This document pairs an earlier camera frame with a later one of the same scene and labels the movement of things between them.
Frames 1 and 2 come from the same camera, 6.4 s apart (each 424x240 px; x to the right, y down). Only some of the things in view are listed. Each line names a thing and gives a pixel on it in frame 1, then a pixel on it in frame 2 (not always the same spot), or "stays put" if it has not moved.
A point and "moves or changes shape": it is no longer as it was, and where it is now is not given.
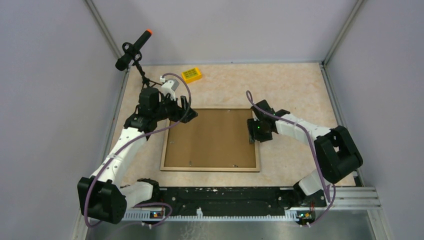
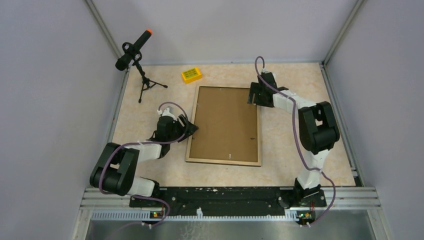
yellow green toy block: (191, 75) stays put
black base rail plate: (239, 202) stays put
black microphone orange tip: (132, 51) stays put
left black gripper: (185, 112) -> (184, 120)
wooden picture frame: (214, 140) moves or changes shape
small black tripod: (144, 80) stays put
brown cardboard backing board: (214, 138) moves or changes shape
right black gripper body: (257, 130) -> (258, 99)
